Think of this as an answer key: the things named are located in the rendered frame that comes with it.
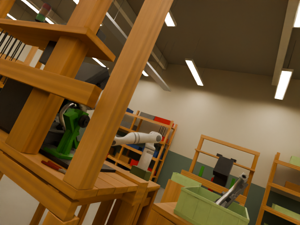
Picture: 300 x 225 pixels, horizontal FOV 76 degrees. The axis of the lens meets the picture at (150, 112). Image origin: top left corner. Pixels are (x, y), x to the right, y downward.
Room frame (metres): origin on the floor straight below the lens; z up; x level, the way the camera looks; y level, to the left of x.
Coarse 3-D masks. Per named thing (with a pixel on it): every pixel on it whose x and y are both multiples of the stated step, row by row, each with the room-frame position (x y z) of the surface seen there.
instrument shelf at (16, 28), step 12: (0, 24) 1.23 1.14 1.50; (12, 24) 1.15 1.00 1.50; (24, 24) 1.10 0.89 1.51; (36, 24) 1.04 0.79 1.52; (48, 24) 1.00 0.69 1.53; (24, 36) 1.29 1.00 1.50; (36, 36) 1.18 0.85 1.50; (48, 36) 1.09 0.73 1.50; (72, 36) 0.95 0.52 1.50; (84, 36) 0.89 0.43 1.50; (96, 36) 0.92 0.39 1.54; (96, 48) 0.98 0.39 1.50; (108, 60) 1.09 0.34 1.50
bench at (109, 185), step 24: (0, 144) 1.00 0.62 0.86; (0, 168) 0.97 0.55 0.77; (24, 168) 0.91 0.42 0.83; (48, 168) 0.88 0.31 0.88; (48, 192) 0.82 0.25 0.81; (72, 192) 0.77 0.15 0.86; (96, 192) 0.88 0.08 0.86; (120, 192) 1.07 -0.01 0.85; (48, 216) 0.80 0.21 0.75; (72, 216) 0.80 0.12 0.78; (120, 216) 1.33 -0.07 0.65
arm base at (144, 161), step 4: (144, 148) 1.67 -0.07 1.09; (144, 152) 1.65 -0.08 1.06; (148, 152) 1.64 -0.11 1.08; (152, 152) 1.65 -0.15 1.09; (144, 156) 1.64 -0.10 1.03; (148, 156) 1.64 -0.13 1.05; (152, 156) 1.67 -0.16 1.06; (140, 160) 1.66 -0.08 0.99; (144, 160) 1.64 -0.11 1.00; (148, 160) 1.64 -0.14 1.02; (140, 164) 1.64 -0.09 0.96; (144, 164) 1.63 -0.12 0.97; (148, 164) 1.65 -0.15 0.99; (140, 168) 1.64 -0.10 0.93; (144, 168) 1.64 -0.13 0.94
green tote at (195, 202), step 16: (192, 192) 1.28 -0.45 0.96; (208, 192) 1.80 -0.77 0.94; (176, 208) 1.32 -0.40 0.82; (192, 208) 1.27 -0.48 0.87; (208, 208) 1.23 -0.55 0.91; (224, 208) 1.18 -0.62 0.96; (240, 208) 1.66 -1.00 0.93; (208, 224) 1.21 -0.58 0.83; (224, 224) 1.18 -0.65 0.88; (240, 224) 1.14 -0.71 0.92
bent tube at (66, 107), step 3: (66, 105) 1.31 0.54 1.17; (69, 105) 1.33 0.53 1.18; (72, 105) 1.36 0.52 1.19; (75, 105) 1.37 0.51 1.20; (63, 108) 1.29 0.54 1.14; (66, 108) 1.31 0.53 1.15; (60, 111) 1.29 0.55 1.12; (63, 111) 1.29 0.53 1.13; (60, 114) 1.28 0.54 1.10; (60, 117) 1.28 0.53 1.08; (60, 120) 1.29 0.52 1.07; (63, 120) 1.30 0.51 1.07; (60, 123) 1.30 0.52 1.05; (63, 123) 1.30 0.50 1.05
